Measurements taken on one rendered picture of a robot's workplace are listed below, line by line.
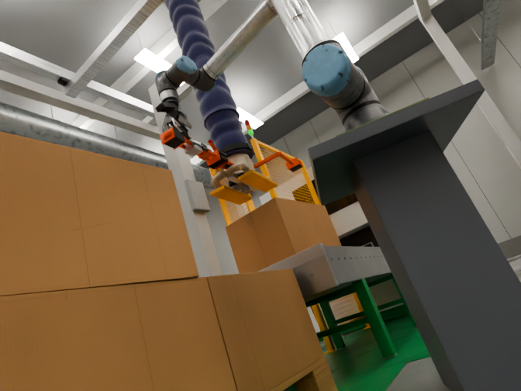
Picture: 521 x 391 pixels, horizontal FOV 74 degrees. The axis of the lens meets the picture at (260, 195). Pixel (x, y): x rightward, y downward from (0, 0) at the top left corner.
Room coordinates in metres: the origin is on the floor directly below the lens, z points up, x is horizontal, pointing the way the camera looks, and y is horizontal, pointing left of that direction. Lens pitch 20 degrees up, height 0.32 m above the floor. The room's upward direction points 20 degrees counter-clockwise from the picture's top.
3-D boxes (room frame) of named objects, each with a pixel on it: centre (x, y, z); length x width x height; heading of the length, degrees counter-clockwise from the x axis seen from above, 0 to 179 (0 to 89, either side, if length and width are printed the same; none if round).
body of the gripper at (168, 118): (1.35, 0.25, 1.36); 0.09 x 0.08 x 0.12; 160
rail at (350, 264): (2.70, -0.74, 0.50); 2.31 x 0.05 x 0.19; 151
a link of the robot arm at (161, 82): (1.34, 0.25, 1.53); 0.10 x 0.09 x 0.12; 60
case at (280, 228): (2.13, -0.06, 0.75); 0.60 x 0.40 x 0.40; 148
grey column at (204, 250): (2.97, 0.65, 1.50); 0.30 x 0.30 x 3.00; 61
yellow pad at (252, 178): (1.85, -0.02, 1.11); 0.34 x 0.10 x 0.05; 160
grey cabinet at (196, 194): (2.92, 0.55, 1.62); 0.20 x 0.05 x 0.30; 151
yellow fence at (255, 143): (3.59, -0.38, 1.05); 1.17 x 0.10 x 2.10; 151
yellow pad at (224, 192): (1.92, 0.16, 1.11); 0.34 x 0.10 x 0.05; 160
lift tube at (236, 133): (1.88, 0.07, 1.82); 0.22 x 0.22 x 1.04
